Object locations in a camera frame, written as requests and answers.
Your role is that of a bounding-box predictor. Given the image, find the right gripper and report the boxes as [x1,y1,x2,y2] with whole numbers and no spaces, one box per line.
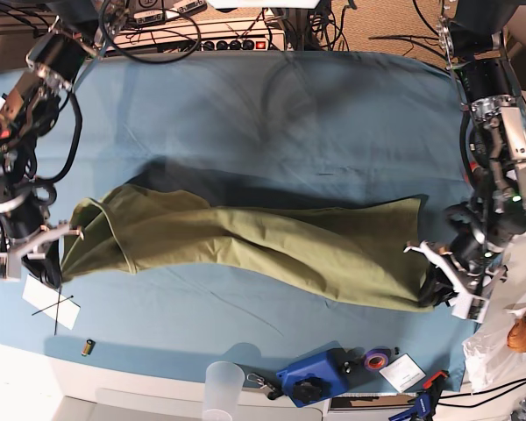
[0,199,83,288]

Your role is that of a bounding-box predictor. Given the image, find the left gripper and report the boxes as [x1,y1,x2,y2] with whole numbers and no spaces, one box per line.
[404,227,507,307]

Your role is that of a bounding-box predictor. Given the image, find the olive green t-shirt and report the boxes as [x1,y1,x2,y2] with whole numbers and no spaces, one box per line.
[61,184,426,312]

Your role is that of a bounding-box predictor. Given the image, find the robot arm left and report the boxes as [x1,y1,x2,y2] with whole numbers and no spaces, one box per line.
[418,1,526,318]

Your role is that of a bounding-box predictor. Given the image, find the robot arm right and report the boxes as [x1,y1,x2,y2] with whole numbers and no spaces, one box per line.
[0,1,98,290]

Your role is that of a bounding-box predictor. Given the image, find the white paper sheet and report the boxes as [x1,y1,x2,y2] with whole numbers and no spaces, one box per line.
[22,275,81,330]

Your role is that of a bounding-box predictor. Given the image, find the small green yellow battery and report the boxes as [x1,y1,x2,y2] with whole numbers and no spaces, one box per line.
[81,339,96,357]

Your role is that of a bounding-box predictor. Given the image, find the white plastic bag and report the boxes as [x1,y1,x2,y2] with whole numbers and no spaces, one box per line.
[462,247,526,392]

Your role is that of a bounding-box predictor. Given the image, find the white card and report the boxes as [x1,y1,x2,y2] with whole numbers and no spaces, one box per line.
[380,354,425,393]

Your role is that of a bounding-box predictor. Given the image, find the purple tape roll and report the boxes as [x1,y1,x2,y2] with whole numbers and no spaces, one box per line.
[363,347,392,372]

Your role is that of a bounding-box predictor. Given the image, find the blue orange bar clamp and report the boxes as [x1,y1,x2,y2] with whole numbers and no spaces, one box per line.
[388,370,449,421]

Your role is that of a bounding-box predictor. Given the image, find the blue plastic box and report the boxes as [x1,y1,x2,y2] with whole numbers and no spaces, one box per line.
[276,350,349,408]

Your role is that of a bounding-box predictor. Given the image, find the black knob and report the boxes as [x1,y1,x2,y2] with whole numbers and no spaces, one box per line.
[291,378,323,404]

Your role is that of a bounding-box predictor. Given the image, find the metal carabiner keyring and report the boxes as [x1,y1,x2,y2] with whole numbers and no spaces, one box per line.
[246,372,283,401]

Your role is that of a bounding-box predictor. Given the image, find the translucent plastic cup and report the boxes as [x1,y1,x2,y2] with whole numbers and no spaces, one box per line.
[202,361,245,420]

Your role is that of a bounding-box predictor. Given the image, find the blue table cloth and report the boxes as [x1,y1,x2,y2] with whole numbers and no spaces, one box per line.
[0,52,474,389]

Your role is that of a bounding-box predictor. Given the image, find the white power strip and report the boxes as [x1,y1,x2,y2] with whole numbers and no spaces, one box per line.
[115,18,290,52]

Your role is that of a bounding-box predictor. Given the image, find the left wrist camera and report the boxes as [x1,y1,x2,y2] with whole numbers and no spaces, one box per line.
[450,292,490,324]

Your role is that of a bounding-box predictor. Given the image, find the black cable tie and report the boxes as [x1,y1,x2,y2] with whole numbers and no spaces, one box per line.
[31,295,74,316]
[53,284,62,336]

